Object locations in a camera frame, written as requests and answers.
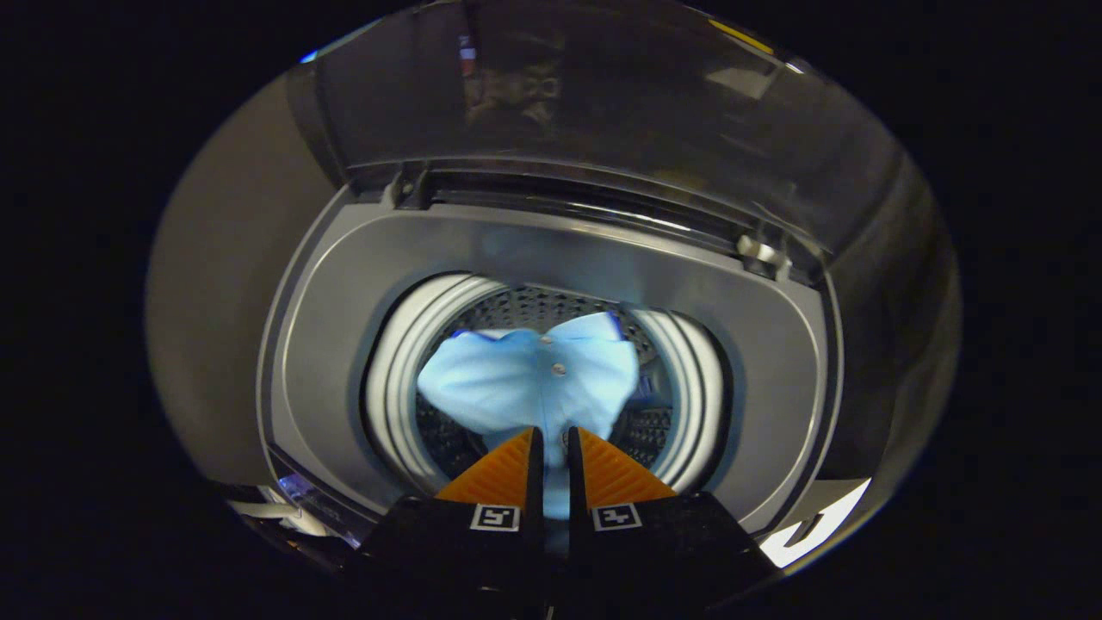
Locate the light blue polo shirt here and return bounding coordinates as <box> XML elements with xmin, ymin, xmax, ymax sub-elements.
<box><xmin>418</xmin><ymin>312</ymin><xmax>642</xmax><ymax>518</ymax></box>

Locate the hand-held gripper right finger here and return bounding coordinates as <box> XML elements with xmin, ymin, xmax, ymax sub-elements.
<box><xmin>564</xmin><ymin>426</ymin><xmax>780</xmax><ymax>620</ymax></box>

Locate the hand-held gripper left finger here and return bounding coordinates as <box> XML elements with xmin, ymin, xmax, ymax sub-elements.
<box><xmin>357</xmin><ymin>426</ymin><xmax>548</xmax><ymax>620</ymax></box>

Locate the grey washing machine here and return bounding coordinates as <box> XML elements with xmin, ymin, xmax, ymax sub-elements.
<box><xmin>258</xmin><ymin>159</ymin><xmax>840</xmax><ymax>552</ymax></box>

